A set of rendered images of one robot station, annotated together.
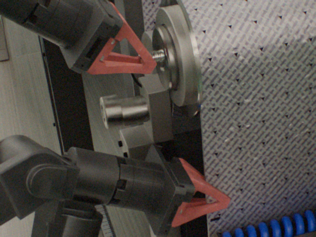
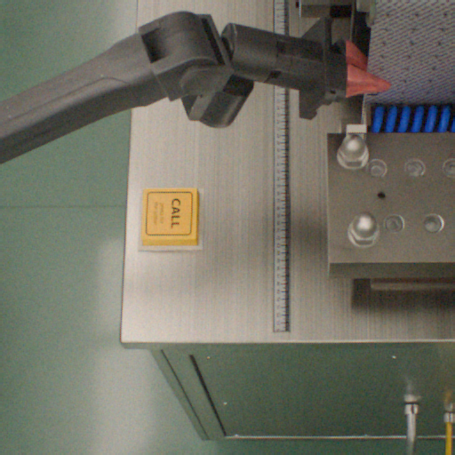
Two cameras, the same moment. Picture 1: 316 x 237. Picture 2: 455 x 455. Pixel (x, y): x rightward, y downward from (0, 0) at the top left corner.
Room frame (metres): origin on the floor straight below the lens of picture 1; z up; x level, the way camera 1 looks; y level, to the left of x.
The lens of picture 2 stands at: (0.03, -0.10, 2.22)
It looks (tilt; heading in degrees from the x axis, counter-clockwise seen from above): 70 degrees down; 24
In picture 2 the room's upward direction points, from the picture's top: 11 degrees counter-clockwise
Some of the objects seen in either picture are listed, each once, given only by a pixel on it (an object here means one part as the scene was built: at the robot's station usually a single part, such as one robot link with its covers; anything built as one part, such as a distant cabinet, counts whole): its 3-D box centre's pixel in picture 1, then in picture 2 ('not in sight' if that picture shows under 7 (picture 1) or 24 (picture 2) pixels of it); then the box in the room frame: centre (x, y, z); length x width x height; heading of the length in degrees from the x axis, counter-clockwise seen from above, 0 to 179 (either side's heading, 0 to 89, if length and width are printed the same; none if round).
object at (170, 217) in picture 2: not in sight; (170, 216); (0.47, 0.17, 0.91); 0.07 x 0.07 x 0.02; 13
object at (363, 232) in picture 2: not in sight; (364, 227); (0.46, -0.08, 1.05); 0.04 x 0.04 x 0.04
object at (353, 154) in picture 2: not in sight; (353, 147); (0.55, -0.05, 1.05); 0.04 x 0.04 x 0.04
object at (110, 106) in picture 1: (111, 111); not in sight; (0.69, 0.06, 1.18); 0.04 x 0.02 x 0.04; 13
